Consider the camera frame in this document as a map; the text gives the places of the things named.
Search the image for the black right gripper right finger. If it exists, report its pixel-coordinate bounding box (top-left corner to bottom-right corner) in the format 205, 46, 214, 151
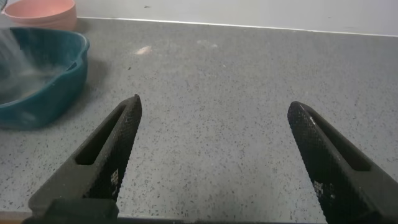
287, 100, 398, 224

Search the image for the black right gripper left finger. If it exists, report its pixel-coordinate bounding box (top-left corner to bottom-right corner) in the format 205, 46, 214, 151
27, 94, 143, 218

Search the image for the teal square plastic tray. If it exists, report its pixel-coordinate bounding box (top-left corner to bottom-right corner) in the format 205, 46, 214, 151
0, 27, 91, 130

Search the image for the pink bowl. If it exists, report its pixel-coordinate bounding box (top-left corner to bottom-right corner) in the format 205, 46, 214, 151
3, 0, 78, 31

